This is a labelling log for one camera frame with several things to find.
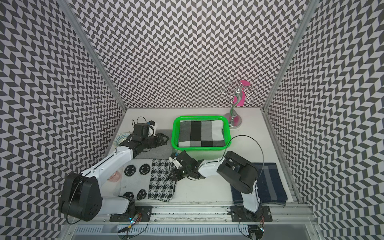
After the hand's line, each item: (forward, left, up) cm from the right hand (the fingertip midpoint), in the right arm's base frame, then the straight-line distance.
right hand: (171, 179), depth 84 cm
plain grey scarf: (+15, +6, +4) cm, 17 cm away
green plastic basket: (+28, -1, +7) cm, 29 cm away
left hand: (+18, +3, +13) cm, 23 cm away
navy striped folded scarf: (-6, -54, +1) cm, 54 cm away
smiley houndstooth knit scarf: (-2, +12, +4) cm, 13 cm away
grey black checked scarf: (+30, -18, +2) cm, 35 cm away
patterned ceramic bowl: (+24, +35, +6) cm, 43 cm away
